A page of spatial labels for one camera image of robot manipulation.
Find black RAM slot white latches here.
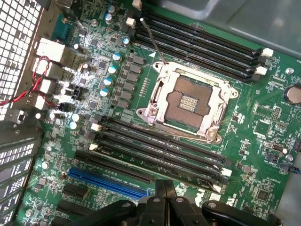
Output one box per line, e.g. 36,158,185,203
126,17,268,76
88,142,223,194
133,0,273,58
90,122,232,178

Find long blue expansion slot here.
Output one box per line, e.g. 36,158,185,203
67,166,151,201

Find long black expansion slot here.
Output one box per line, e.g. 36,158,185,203
74,149,153,185

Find short black expansion slot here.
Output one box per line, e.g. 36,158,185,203
61,182,89,201
56,200,95,217

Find silver CPU socket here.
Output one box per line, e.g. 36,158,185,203
136,61,239,145

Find green motherboard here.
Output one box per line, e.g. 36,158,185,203
14,0,301,226

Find round coin battery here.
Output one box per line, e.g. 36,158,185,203
283,84,301,105

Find thin metal locking lever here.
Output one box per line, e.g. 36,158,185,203
140,17,170,66

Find grey metal PC case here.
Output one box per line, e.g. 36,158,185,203
0,0,301,226

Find twisted red black wire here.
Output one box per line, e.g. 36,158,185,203
0,55,59,108

